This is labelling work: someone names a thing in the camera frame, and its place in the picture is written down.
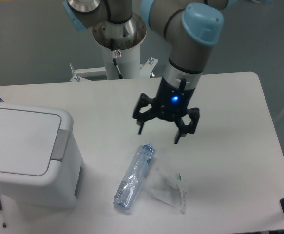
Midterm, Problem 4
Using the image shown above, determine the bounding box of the white push-lid trash can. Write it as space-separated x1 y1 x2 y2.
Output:
0 102 84 208

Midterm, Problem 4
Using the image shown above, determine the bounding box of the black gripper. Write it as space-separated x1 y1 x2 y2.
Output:
132 78 200 144

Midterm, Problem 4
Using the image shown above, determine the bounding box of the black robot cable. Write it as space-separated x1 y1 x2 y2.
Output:
109 38 125 80

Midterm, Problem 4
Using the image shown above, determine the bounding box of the crushed clear plastic bottle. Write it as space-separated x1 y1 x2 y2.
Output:
113 143 154 211

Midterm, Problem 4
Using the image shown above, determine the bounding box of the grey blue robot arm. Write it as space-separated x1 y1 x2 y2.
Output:
63 0 233 142

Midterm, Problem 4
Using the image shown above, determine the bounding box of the black white pen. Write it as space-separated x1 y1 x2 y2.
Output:
0 193 7 228

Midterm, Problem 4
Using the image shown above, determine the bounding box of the clear plastic wrapper bag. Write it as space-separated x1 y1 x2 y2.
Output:
146 167 187 214

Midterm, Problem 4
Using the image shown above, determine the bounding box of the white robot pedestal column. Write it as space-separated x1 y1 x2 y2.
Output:
102 45 140 79

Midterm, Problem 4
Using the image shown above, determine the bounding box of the white base frame bracket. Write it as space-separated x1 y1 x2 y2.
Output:
70 57 158 82

